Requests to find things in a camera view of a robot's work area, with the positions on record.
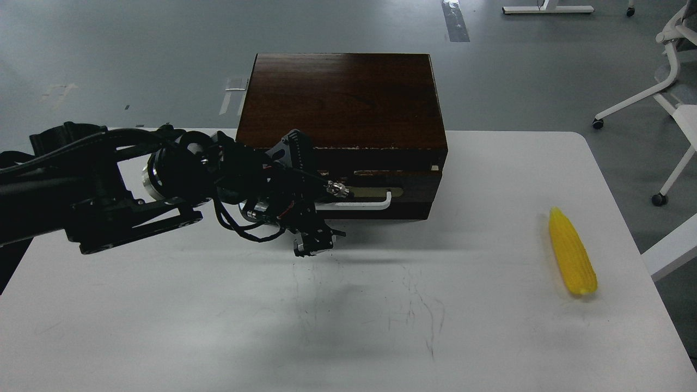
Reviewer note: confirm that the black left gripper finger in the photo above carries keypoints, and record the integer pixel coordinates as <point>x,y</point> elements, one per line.
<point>315,237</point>

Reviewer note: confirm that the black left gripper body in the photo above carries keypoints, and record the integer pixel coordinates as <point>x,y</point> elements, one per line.
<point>279,186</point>

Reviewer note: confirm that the wooden drawer with white handle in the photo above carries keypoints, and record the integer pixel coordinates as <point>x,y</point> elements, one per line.
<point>383,194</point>

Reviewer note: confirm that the yellow corn cob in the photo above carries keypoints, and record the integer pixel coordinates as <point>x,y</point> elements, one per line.
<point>572,259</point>

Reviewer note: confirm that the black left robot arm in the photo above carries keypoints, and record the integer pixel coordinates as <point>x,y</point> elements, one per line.
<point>110,187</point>

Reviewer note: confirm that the dark wooden drawer cabinet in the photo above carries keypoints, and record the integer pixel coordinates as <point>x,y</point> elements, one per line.
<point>360,110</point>

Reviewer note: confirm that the white desk leg base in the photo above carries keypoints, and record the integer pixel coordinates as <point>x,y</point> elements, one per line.
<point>549,7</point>

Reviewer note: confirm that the white office chair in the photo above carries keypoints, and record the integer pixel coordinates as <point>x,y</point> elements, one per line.
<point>674,91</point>

